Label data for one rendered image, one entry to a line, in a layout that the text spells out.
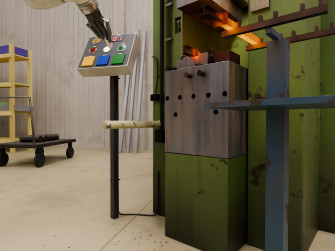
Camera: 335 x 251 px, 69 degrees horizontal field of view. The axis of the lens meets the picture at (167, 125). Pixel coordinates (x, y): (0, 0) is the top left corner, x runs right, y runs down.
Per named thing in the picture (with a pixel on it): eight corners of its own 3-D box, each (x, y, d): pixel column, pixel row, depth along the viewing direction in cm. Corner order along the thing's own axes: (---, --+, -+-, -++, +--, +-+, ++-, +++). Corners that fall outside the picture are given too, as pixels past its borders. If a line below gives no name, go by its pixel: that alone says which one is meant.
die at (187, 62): (207, 66, 123) (207, 50, 123) (176, 72, 136) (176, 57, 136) (241, 78, 155) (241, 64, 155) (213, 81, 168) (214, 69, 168)
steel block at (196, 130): (228, 158, 110) (228, 60, 109) (164, 152, 135) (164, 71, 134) (268, 148, 153) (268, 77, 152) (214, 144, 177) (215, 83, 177)
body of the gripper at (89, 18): (80, 15, 115) (89, 31, 123) (95, 13, 113) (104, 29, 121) (84, 5, 119) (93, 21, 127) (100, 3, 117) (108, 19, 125)
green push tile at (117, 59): (122, 62, 141) (125, 53, 145) (110, 63, 143) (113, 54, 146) (123, 64, 143) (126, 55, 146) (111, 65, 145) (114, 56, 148)
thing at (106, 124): (106, 130, 127) (106, 119, 127) (100, 129, 130) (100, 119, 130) (162, 128, 161) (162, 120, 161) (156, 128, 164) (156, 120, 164)
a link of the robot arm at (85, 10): (90, 3, 108) (96, 15, 113) (95, -10, 112) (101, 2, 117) (72, 5, 110) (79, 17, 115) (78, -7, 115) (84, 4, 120)
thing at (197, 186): (227, 261, 111) (228, 159, 110) (164, 236, 135) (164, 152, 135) (267, 222, 154) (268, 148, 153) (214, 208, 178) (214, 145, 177)
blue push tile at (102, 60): (106, 63, 144) (109, 55, 147) (95, 64, 146) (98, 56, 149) (107, 65, 145) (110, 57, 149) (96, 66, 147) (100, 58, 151)
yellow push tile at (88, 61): (91, 64, 146) (94, 56, 150) (80, 65, 148) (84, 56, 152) (92, 66, 148) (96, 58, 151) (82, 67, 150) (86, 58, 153)
